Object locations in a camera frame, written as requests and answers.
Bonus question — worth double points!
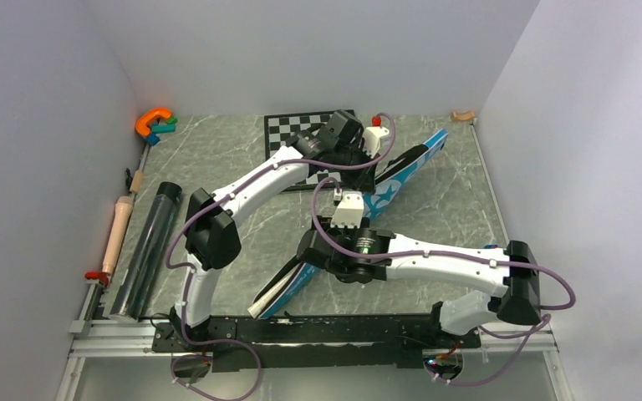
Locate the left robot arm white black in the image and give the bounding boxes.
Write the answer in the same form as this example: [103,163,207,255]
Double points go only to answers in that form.
[173,109,395,351]

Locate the wooden pin toy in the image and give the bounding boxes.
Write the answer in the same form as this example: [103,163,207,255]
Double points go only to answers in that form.
[102,168,143,277]

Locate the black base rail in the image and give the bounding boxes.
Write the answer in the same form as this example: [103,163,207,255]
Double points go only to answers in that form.
[151,313,481,373]

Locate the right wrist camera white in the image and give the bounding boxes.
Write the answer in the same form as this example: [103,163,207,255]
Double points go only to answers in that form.
[330,189,364,228]

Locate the blue badminton racket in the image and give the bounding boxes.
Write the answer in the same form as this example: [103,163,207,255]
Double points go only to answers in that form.
[247,292,277,319]

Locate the black shuttlecock tube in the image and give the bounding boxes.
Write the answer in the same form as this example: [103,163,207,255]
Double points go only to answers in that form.
[108,181,182,322]

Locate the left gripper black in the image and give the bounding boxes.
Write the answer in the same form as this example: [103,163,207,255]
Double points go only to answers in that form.
[332,143,381,195]

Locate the purple cable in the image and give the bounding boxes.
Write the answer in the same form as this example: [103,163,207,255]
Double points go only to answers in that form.
[310,176,577,388]
[165,113,397,401]

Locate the small wooden piece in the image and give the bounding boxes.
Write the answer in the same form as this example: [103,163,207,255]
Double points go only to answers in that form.
[451,110,476,123]

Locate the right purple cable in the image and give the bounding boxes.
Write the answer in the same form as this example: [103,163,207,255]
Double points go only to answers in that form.
[310,176,577,388]

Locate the black white chessboard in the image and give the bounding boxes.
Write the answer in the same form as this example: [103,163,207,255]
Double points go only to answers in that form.
[263,110,342,192]

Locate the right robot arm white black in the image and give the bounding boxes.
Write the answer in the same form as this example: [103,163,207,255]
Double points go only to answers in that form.
[297,219,542,347]

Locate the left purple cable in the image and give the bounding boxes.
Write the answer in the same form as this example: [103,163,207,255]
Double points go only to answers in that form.
[165,113,397,401]

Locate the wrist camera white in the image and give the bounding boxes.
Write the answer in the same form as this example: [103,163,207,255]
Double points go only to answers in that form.
[330,189,364,228]
[362,115,390,158]

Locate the orange green toy blocks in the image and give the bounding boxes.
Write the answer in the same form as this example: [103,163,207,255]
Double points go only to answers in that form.
[135,108,178,146]

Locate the blue racket cover bag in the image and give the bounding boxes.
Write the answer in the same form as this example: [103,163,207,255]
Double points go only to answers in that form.
[253,129,449,319]

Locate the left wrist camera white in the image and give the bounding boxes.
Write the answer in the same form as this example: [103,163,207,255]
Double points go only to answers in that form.
[362,115,390,158]

